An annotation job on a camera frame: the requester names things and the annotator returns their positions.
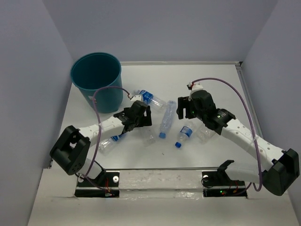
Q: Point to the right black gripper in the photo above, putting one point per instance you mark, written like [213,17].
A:
[183,102]

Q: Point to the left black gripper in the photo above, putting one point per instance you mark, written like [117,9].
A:
[145,121]

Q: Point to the tall crushed clear bottle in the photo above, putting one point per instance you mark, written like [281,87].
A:
[168,119]

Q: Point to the clear capless bottle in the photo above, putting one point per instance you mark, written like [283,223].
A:
[148,136]

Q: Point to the small blue label bottle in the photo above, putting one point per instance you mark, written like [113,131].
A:
[185,133]

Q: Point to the Pocari bottle white cap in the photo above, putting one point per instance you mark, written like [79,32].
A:
[153,101]

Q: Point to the Pocari bottle near left arm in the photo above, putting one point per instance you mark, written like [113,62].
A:
[106,146]

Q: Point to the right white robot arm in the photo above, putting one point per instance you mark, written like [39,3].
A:
[277,168]

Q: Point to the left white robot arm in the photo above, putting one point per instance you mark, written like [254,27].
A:
[71,149]

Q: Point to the teal plastic bin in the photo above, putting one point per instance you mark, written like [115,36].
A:
[92,74]

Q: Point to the clear bottle beige label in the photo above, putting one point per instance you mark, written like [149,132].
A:
[204,134]

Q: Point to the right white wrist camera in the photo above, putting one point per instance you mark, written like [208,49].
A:
[194,86]

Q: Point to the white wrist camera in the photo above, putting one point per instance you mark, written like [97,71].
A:
[194,86]
[136,98]

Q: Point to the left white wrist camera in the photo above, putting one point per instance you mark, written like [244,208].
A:
[136,98]

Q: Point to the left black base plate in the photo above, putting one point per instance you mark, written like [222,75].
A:
[106,187]

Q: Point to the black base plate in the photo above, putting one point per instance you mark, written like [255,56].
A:
[106,187]
[214,186]

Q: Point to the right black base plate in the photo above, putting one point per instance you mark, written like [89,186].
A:
[214,186]

